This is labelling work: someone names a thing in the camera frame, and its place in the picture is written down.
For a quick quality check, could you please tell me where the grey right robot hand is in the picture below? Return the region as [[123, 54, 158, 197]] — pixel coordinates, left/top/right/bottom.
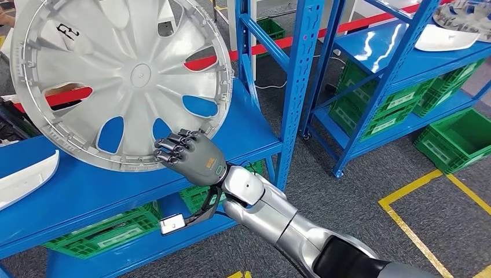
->
[[153, 129, 229, 188]]

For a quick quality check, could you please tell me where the grey plastic wheel hubcap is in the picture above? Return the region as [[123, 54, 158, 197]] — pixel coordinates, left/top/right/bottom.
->
[[10, 0, 234, 173], [433, 0, 491, 43]]

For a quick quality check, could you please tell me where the blue metal shelf rack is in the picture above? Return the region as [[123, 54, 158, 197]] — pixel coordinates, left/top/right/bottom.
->
[[0, 0, 327, 278], [301, 0, 491, 179]]

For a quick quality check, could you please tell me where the white curved car part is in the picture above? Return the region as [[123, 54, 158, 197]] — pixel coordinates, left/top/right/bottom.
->
[[414, 23, 480, 53], [0, 149, 60, 212]]

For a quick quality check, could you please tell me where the green plastic crate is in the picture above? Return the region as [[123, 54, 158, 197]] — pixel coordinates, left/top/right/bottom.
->
[[413, 107, 491, 175], [179, 160, 265, 215], [256, 17, 287, 58], [337, 59, 436, 112], [328, 96, 417, 142], [431, 57, 488, 97], [42, 201, 164, 261], [412, 82, 465, 118]]

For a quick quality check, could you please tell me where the red barrier belt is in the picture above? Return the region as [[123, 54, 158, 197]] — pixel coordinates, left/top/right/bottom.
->
[[11, 0, 453, 114]]

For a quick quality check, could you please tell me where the white floor cable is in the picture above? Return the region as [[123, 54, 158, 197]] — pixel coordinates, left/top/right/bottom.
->
[[255, 55, 346, 90]]

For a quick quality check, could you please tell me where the black stanchion post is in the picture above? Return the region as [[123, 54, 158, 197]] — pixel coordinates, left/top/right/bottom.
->
[[0, 97, 39, 141]]

